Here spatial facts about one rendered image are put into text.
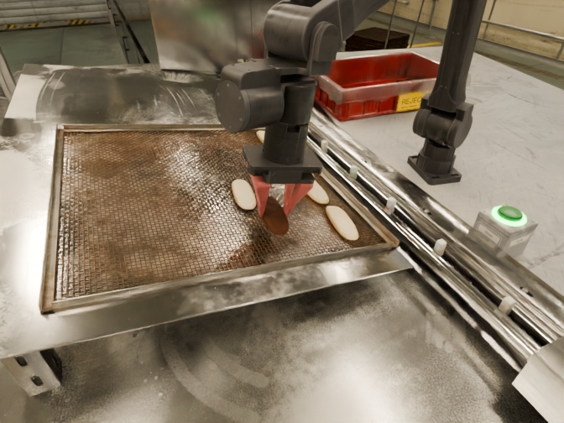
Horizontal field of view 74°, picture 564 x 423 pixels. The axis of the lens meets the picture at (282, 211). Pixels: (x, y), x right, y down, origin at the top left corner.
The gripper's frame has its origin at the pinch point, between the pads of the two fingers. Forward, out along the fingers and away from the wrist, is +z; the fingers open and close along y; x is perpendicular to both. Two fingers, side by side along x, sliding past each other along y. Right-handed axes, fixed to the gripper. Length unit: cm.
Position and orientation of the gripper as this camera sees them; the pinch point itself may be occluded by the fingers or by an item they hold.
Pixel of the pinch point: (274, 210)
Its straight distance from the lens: 56.6
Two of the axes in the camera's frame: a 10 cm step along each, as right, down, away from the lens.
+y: 9.6, -0.3, 2.9
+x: -2.6, -5.7, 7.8
